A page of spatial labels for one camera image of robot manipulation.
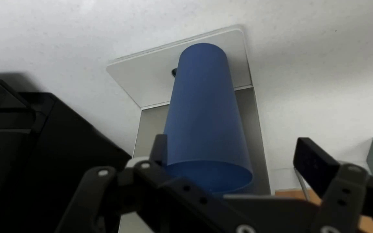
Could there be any blue plastic cup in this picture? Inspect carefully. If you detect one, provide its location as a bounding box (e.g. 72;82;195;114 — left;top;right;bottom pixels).
163;41;255;197

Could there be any black microwave oven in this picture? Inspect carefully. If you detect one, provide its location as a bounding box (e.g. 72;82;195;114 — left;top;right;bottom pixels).
0;79;134;233

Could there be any silver coffee maker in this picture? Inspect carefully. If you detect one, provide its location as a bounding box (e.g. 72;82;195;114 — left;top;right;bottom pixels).
105;23;272;197

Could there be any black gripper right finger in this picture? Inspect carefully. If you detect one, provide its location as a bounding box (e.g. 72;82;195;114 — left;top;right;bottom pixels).
292;136;373;233

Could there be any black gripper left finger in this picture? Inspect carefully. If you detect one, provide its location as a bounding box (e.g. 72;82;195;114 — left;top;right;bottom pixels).
55;133;256;233

